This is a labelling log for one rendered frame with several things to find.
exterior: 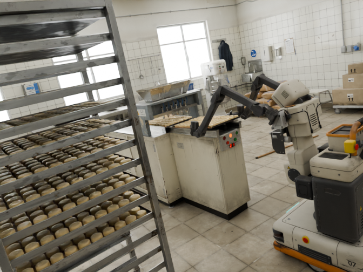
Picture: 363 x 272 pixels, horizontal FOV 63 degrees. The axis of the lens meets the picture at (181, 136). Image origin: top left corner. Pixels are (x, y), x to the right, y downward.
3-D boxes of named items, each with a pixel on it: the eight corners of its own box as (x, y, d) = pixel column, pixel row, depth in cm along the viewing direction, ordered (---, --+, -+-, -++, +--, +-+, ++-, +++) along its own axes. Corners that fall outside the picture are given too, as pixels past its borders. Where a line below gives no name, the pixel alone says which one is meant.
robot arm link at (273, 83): (252, 74, 251) (260, 70, 255) (250, 88, 259) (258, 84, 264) (297, 95, 223) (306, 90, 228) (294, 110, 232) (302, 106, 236)
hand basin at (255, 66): (276, 90, 730) (271, 45, 704) (266, 94, 711) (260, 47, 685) (247, 92, 813) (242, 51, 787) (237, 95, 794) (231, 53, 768)
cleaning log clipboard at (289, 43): (296, 55, 657) (294, 36, 648) (295, 55, 656) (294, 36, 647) (286, 56, 680) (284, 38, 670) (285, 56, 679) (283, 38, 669)
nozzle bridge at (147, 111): (138, 135, 330) (130, 105, 322) (188, 117, 370) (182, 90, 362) (153, 137, 304) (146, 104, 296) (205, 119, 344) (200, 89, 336)
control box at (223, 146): (220, 151, 266) (217, 136, 263) (238, 142, 280) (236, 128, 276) (223, 151, 263) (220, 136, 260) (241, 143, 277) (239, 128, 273)
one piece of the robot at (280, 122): (288, 126, 196) (284, 109, 194) (283, 128, 193) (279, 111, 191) (275, 127, 204) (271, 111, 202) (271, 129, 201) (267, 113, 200)
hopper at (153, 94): (138, 103, 325) (135, 90, 321) (178, 92, 356) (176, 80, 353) (152, 103, 302) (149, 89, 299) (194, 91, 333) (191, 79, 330)
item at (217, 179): (183, 203, 335) (167, 127, 314) (205, 191, 354) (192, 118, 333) (228, 223, 280) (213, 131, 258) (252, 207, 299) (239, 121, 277)
